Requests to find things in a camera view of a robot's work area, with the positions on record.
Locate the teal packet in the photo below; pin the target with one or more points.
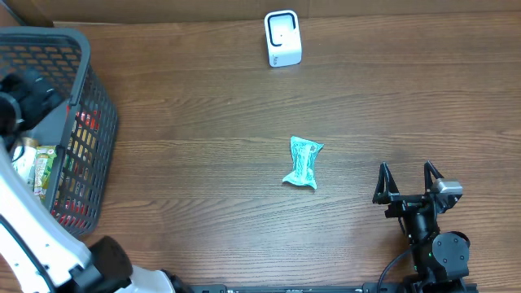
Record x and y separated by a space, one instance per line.
303 153

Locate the white tube with gold cap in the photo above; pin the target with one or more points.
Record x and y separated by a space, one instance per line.
24 158

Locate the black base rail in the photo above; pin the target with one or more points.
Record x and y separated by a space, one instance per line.
368 287

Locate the white barcode scanner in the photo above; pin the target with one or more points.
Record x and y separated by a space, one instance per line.
282 33

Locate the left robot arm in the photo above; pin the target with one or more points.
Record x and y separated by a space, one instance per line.
41 253

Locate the orange spaghetti packet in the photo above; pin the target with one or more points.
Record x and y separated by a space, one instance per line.
77 199

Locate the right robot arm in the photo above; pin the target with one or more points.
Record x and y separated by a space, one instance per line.
440 259

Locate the grey plastic shopping basket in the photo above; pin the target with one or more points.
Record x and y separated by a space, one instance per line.
61 56

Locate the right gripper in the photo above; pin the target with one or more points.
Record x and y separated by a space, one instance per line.
409 204

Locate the green snack packet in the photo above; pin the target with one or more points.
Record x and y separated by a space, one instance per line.
43 163

